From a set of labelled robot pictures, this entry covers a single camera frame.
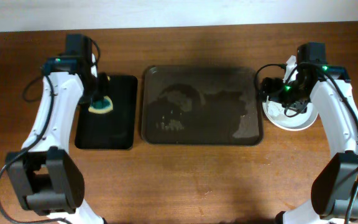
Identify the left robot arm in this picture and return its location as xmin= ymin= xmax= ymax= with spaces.
xmin=1 ymin=34 xmax=113 ymax=223

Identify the small black tray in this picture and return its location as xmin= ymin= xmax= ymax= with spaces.
xmin=75 ymin=75 xmax=138 ymax=150

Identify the green yellow sponge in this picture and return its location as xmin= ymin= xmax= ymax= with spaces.
xmin=88 ymin=96 xmax=114 ymax=114

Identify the white plate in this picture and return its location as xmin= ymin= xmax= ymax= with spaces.
xmin=262 ymin=99 xmax=318 ymax=131

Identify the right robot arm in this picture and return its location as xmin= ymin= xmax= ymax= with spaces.
xmin=254 ymin=42 xmax=358 ymax=223

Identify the large brown tray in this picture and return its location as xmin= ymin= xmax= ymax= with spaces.
xmin=140 ymin=65 xmax=264 ymax=146

